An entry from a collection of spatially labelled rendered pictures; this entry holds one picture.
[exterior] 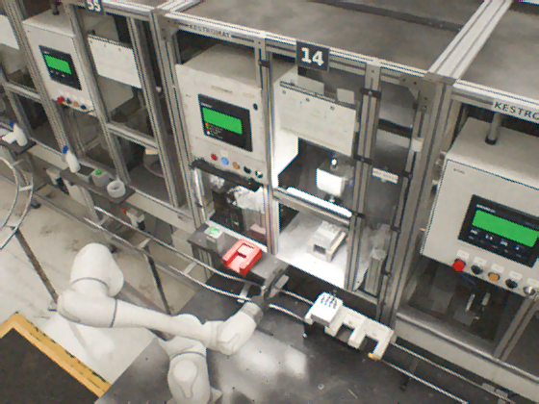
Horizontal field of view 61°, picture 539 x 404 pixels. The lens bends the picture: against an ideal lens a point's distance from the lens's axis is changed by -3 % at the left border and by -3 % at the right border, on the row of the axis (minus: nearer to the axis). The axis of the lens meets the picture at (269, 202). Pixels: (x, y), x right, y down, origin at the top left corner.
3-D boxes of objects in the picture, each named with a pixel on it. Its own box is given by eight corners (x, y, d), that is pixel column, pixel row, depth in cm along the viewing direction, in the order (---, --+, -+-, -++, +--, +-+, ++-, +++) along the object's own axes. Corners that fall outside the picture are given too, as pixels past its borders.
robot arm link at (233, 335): (243, 307, 178) (228, 314, 189) (218, 338, 169) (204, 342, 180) (262, 327, 179) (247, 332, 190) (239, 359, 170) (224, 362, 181)
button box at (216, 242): (206, 247, 239) (203, 232, 231) (216, 238, 244) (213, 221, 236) (218, 254, 236) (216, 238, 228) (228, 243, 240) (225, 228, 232)
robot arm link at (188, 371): (174, 415, 195) (164, 391, 180) (173, 375, 208) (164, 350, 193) (213, 409, 196) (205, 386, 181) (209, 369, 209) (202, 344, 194)
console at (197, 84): (188, 158, 219) (169, 67, 187) (225, 127, 236) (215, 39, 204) (263, 189, 201) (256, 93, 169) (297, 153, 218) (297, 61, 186)
